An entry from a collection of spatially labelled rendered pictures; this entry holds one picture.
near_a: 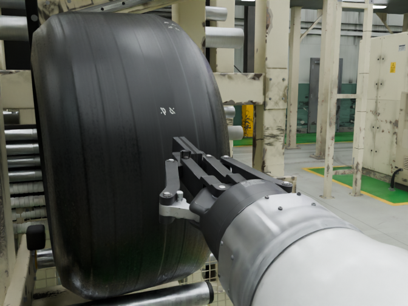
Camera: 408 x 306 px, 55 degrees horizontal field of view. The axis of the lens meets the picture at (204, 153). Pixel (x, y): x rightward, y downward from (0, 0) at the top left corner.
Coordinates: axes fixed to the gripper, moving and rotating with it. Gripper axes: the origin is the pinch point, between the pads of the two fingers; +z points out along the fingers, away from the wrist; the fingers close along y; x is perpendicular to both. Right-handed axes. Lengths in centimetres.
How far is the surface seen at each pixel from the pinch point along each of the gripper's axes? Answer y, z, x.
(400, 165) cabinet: -390, 312, 136
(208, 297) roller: -11.7, 17.4, 35.4
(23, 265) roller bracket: 22, 35, 34
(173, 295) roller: -4.7, 18.2, 34.2
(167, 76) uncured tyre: -2.1, 17.3, -7.3
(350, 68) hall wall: -768, 882, 66
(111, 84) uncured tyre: 6.6, 15.8, -6.1
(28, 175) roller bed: 23, 67, 26
